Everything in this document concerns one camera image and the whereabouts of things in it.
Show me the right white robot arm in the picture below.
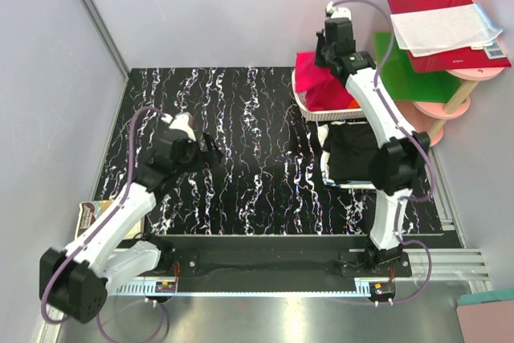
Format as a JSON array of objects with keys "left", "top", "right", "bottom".
[{"left": 315, "top": 1, "right": 430, "bottom": 276}]

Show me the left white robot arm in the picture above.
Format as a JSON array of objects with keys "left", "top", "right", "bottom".
[{"left": 39, "top": 108, "right": 222, "bottom": 324}]

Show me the pink wooden shelf stand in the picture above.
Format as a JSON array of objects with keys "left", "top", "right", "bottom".
[{"left": 382, "top": 43, "right": 512, "bottom": 145}]

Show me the illustrated book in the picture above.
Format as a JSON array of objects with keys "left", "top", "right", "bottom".
[{"left": 75, "top": 200, "right": 145, "bottom": 240}]

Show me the folded black white t shirt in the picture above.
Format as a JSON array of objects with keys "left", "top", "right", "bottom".
[{"left": 317, "top": 121, "right": 378, "bottom": 190}]

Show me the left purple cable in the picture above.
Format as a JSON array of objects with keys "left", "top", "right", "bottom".
[{"left": 39, "top": 106, "right": 169, "bottom": 342}]

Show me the pink board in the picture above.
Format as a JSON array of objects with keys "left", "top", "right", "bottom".
[{"left": 457, "top": 300, "right": 514, "bottom": 343}]

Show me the green plastic sheet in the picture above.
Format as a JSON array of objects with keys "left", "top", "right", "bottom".
[{"left": 381, "top": 41, "right": 461, "bottom": 104}]

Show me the magenta t shirt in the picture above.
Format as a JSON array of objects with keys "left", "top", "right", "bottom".
[{"left": 295, "top": 51, "right": 354, "bottom": 112}]

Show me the dark red folder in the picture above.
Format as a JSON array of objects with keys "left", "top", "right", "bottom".
[{"left": 387, "top": 0, "right": 512, "bottom": 73}]

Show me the orange t shirt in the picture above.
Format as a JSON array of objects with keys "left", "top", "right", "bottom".
[{"left": 345, "top": 99, "right": 360, "bottom": 110}]

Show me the white slotted cable duct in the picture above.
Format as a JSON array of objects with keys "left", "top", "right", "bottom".
[{"left": 112, "top": 276, "right": 375, "bottom": 297}]

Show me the white plastic basket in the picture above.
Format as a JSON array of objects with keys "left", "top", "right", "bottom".
[{"left": 292, "top": 69, "right": 365, "bottom": 122}]

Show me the white mesh cloth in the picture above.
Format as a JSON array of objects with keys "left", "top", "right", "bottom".
[{"left": 390, "top": 3, "right": 503, "bottom": 57}]

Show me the teal board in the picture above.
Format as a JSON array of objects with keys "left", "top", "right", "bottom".
[{"left": 458, "top": 288, "right": 514, "bottom": 306}]

